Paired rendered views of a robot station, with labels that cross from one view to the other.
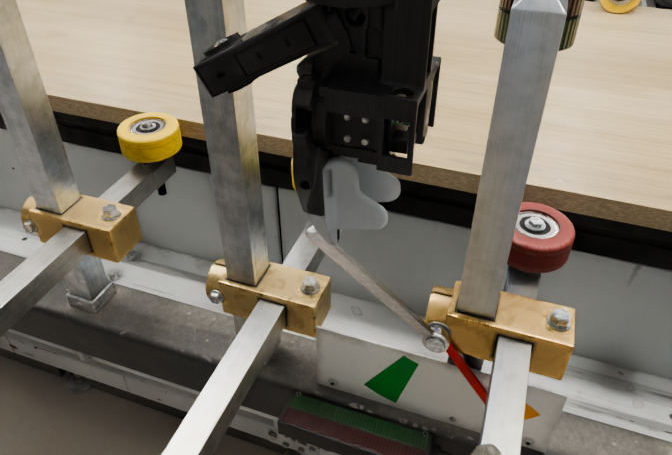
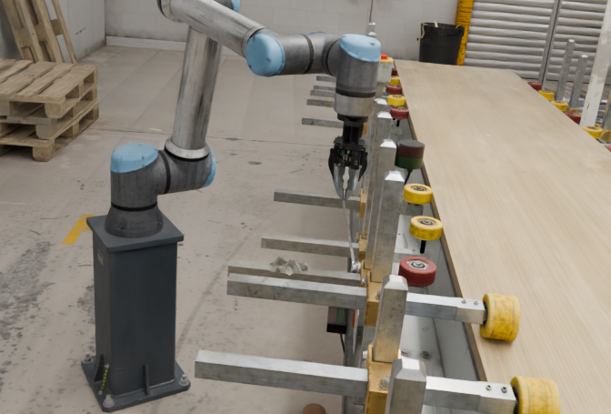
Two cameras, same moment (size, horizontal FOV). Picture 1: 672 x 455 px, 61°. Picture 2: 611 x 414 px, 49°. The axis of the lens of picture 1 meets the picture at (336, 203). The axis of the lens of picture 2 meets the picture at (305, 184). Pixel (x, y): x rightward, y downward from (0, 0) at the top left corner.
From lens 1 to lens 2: 143 cm
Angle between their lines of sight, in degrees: 65
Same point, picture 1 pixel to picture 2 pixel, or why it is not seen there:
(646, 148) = (529, 306)
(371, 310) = (429, 334)
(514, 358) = (350, 276)
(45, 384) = not seen: hidden behind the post
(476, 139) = (485, 257)
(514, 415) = (324, 274)
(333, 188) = (336, 172)
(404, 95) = (344, 147)
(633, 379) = not seen: outside the picture
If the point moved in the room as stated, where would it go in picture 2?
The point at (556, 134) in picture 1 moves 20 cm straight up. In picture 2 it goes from (516, 280) to (535, 193)
